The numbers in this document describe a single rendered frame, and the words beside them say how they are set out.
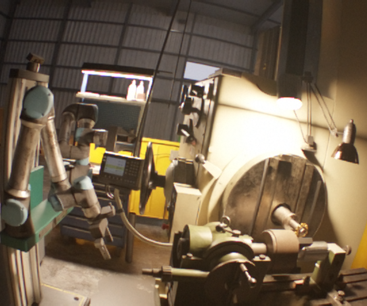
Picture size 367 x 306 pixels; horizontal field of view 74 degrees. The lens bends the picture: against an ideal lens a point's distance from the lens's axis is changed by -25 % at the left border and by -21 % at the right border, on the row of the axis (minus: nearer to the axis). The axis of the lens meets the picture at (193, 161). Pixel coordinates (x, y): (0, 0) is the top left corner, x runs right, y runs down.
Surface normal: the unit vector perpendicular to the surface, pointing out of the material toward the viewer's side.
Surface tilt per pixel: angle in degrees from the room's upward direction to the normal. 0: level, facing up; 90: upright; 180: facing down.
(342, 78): 90
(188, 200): 90
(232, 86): 90
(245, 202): 90
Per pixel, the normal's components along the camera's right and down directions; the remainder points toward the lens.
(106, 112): 0.11, 0.18
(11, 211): 0.38, 0.34
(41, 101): 0.47, 0.09
